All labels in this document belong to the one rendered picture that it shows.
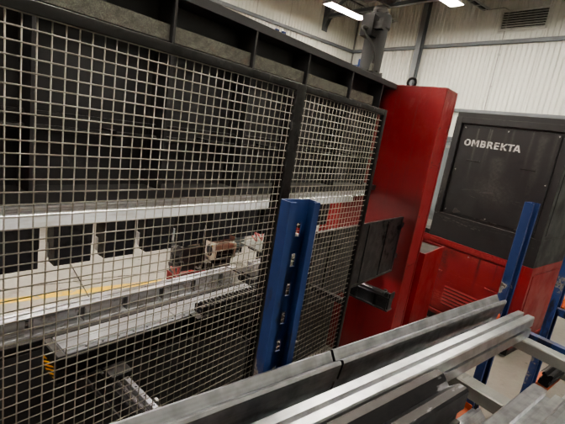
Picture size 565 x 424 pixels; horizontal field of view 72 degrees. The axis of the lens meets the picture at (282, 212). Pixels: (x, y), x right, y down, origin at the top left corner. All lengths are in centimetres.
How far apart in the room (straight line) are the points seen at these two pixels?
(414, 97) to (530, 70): 666
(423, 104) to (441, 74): 743
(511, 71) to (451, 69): 136
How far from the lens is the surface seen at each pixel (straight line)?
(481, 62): 1018
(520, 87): 967
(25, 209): 148
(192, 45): 177
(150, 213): 192
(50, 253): 183
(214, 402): 59
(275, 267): 58
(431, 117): 309
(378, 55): 303
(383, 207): 319
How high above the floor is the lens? 185
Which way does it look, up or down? 12 degrees down
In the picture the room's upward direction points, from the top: 9 degrees clockwise
